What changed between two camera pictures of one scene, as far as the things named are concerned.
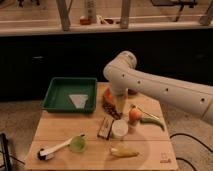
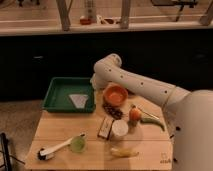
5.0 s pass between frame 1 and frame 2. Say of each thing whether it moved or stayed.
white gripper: moved
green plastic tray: stayed
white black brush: stayed
